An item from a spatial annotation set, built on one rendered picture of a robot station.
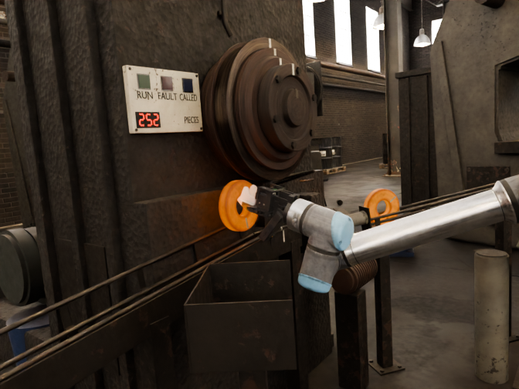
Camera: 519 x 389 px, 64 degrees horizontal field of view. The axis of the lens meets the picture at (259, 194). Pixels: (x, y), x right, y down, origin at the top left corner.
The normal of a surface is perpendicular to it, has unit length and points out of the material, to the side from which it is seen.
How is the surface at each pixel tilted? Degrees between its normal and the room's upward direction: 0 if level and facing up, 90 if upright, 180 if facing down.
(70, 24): 90
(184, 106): 90
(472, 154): 90
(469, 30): 90
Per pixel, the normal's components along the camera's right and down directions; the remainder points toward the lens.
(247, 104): -0.21, 0.07
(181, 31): 0.78, 0.02
